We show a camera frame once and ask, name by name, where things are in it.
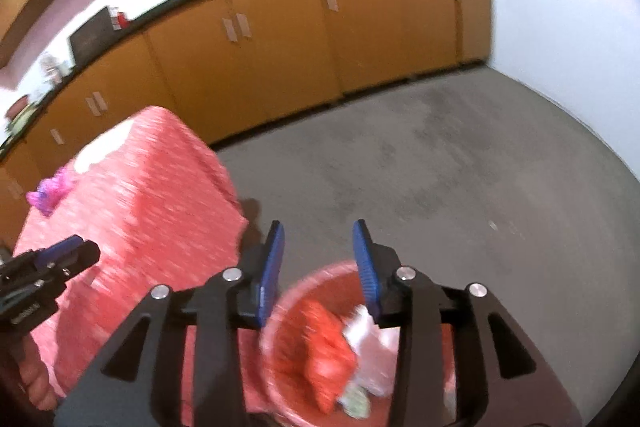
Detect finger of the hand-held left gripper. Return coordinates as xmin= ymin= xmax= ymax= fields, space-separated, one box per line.
xmin=49 ymin=240 xmax=101 ymax=283
xmin=35 ymin=234 xmax=85 ymax=266

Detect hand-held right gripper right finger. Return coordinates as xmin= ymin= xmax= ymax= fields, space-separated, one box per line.
xmin=351 ymin=219 xmax=583 ymax=427

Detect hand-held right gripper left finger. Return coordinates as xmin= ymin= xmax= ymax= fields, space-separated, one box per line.
xmin=52 ymin=220 xmax=286 ymax=427

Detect pale pink plastic bag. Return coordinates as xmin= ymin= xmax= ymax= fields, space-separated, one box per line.
xmin=342 ymin=304 xmax=401 ymax=395

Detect red plastic bin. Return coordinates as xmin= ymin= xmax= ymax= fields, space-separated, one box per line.
xmin=259 ymin=259 xmax=458 ymax=427

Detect red plastic bag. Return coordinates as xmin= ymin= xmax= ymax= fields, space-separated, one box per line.
xmin=300 ymin=299 xmax=359 ymax=413

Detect green and white bag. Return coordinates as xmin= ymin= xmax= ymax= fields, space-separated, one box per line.
xmin=339 ymin=382 xmax=372 ymax=419

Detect person's left hand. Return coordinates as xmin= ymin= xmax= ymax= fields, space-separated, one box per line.
xmin=0 ymin=336 xmax=59 ymax=413

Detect red floral tablecloth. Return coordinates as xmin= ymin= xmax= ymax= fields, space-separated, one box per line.
xmin=12 ymin=106 xmax=251 ymax=427

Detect red bowl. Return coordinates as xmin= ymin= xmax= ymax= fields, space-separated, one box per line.
xmin=6 ymin=94 xmax=31 ymax=118

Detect metal pot with plastic bag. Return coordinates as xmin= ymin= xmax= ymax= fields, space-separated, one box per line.
xmin=40 ymin=52 xmax=68 ymax=82

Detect black board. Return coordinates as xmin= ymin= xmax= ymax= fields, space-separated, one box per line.
xmin=68 ymin=6 xmax=118 ymax=62

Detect wooden base cabinets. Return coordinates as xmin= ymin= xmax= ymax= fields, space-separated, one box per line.
xmin=0 ymin=0 xmax=493 ymax=238

